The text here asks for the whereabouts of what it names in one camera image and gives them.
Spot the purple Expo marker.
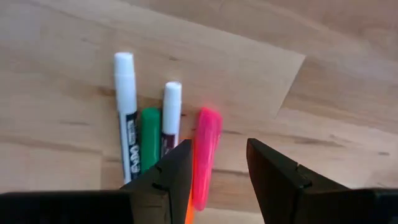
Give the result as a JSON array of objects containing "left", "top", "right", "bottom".
[{"left": 160, "top": 81, "right": 183, "bottom": 158}]

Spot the small orange highlighter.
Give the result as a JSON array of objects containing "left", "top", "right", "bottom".
[{"left": 184, "top": 138, "right": 195, "bottom": 224}]

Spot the black Expo marker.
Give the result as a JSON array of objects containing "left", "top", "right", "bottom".
[{"left": 113, "top": 52, "right": 142, "bottom": 185}]

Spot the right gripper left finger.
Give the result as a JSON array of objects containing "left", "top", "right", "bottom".
[{"left": 121, "top": 139, "right": 194, "bottom": 224}]

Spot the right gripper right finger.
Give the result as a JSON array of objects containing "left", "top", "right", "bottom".
[{"left": 246, "top": 138, "right": 376, "bottom": 224}]

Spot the thick dark green highlighter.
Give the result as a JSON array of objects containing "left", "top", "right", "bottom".
[{"left": 140, "top": 107, "right": 162, "bottom": 174}]

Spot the small pink highlighter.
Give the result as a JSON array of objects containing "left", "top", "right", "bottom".
[{"left": 192, "top": 107, "right": 223, "bottom": 212}]

